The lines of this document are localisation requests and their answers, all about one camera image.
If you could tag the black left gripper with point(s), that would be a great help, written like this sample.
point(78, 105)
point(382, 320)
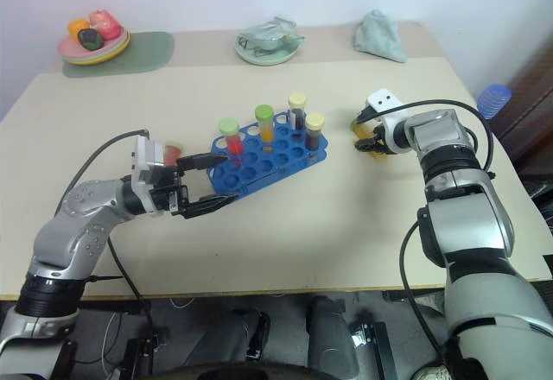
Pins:
point(166, 190)

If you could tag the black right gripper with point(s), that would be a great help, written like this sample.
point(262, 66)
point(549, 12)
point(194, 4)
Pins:
point(382, 136)

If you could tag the yellow test tube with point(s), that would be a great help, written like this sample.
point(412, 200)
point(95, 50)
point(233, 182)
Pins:
point(357, 131)

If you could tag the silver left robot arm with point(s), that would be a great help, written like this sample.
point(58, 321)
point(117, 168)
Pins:
point(65, 233)

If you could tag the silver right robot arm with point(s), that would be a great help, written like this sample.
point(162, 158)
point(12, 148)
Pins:
point(471, 224)

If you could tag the pink-capped red test tube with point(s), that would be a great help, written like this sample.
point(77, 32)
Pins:
point(173, 153)

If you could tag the blue test tube rack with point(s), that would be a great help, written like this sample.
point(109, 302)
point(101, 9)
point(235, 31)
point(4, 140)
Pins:
point(276, 160)

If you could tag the yellow-capped brown liquid tube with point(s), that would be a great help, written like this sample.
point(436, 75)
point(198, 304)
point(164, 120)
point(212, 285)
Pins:
point(315, 122)

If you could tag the green-capped red liquid tube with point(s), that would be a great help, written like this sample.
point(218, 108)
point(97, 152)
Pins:
point(230, 128)

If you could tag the yellow-capped dark liquid tube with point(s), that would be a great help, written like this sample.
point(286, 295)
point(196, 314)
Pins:
point(297, 100)

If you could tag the green-capped orange liquid tube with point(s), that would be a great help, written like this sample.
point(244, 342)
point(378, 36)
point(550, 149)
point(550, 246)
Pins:
point(264, 113)

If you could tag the teal cloth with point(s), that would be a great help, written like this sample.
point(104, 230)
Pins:
point(379, 34)

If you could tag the pale green plate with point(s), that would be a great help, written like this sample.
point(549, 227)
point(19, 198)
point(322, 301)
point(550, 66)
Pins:
point(268, 58)

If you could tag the blue stacked discs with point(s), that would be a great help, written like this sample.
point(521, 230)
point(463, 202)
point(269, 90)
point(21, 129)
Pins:
point(494, 99)

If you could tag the green placemat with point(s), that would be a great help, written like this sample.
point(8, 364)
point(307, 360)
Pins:
point(147, 49)

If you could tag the grey rounded robot leg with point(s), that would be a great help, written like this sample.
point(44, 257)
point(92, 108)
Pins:
point(330, 332)
point(229, 337)

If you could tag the light green stacked plate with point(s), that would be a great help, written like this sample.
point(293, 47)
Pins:
point(125, 43)

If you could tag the yellow plate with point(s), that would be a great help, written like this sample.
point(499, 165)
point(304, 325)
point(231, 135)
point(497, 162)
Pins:
point(95, 63)

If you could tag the dark wooden cabinet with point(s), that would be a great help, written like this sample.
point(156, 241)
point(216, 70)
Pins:
point(535, 108)

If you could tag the dark toy avocado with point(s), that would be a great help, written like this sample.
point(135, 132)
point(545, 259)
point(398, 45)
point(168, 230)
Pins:
point(90, 39)

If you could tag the pink toy peach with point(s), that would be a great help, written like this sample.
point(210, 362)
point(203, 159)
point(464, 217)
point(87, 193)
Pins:
point(105, 23)

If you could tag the pink plate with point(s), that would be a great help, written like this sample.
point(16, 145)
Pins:
point(70, 49)

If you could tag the black rounded base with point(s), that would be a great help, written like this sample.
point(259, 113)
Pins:
point(250, 371)

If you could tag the orange toy fruit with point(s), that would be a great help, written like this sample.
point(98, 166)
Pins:
point(77, 26)

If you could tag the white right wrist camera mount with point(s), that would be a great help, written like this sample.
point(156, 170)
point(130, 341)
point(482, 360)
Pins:
point(384, 100)

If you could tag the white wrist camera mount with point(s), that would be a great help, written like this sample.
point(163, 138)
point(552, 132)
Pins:
point(384, 100)
point(144, 155)

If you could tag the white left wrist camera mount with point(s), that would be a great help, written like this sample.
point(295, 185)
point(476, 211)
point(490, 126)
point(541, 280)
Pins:
point(144, 155)

